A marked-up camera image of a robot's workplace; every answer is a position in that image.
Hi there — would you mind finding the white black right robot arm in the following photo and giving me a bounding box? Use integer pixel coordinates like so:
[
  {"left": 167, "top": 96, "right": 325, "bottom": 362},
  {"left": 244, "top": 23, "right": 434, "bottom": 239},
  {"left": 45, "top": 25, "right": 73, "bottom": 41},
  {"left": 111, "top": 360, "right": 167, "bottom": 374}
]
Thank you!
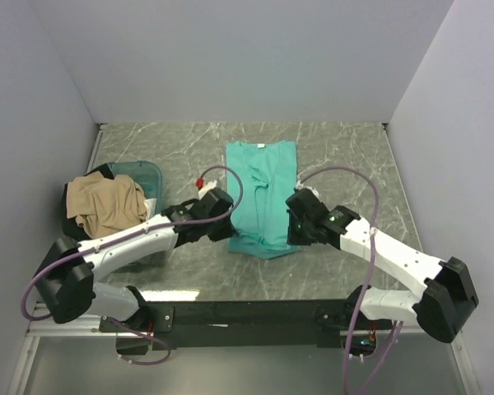
[{"left": 286, "top": 189, "right": 479, "bottom": 343}]

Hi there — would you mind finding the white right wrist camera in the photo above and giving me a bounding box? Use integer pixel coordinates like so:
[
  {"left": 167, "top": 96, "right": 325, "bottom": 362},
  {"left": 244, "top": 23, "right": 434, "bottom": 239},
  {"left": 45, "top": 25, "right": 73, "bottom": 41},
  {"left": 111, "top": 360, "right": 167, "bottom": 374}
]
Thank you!
[{"left": 295, "top": 180, "right": 319, "bottom": 198}]

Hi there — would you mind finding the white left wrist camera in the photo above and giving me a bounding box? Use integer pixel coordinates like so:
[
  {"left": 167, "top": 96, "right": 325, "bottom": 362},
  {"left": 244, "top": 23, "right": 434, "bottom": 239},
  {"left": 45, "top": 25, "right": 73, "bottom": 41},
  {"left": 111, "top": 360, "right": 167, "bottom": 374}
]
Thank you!
[{"left": 196, "top": 178, "right": 218, "bottom": 199}]

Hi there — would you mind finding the beige t-shirt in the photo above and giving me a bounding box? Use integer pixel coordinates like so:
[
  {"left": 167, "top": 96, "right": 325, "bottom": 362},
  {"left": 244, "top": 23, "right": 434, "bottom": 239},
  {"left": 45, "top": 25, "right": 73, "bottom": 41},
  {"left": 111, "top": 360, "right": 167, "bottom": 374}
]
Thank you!
[{"left": 66, "top": 171, "right": 149, "bottom": 239}]

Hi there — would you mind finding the teal plastic laundry bin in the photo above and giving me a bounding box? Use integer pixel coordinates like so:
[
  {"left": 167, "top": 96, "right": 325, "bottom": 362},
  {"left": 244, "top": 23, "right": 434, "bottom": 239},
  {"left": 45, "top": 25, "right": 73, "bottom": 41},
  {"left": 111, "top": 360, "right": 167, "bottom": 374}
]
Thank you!
[{"left": 107, "top": 160, "right": 162, "bottom": 214}]

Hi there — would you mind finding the aluminium frame rail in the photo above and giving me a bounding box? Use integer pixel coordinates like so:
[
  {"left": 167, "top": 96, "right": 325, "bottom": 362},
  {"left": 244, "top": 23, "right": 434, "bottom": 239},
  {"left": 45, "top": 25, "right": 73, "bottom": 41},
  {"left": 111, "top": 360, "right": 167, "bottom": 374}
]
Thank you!
[{"left": 9, "top": 316, "right": 481, "bottom": 394}]

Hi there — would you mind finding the teal t-shirt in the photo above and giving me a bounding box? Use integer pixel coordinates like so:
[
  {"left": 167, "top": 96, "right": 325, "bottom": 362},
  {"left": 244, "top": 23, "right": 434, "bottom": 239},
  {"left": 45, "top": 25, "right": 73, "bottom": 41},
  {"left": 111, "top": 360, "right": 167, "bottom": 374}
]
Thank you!
[{"left": 226, "top": 141, "right": 299, "bottom": 260}]

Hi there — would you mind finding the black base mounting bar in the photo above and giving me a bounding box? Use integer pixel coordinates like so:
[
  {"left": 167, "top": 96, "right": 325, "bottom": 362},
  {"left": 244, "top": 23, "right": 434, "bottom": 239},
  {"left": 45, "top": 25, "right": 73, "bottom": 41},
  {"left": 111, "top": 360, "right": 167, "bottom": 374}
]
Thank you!
[{"left": 98, "top": 298, "right": 380, "bottom": 357}]

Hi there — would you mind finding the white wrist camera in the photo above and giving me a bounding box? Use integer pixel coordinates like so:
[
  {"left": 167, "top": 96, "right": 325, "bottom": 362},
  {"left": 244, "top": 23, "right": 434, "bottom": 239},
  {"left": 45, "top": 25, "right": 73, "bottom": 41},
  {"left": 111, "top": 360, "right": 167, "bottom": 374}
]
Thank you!
[
  {"left": 295, "top": 180, "right": 319, "bottom": 198},
  {"left": 196, "top": 178, "right": 218, "bottom": 199}
]

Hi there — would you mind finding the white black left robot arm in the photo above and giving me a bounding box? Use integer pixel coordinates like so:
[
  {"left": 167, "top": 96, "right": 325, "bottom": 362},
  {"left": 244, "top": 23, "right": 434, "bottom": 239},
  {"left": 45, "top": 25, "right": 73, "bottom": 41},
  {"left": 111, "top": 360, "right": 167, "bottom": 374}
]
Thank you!
[{"left": 34, "top": 188, "right": 234, "bottom": 331}]

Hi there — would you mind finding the white t-shirt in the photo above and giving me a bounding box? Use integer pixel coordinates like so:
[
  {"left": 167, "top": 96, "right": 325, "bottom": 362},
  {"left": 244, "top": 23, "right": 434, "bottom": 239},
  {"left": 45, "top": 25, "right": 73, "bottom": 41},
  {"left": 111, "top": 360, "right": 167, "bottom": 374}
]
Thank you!
[{"left": 143, "top": 198, "right": 157, "bottom": 221}]

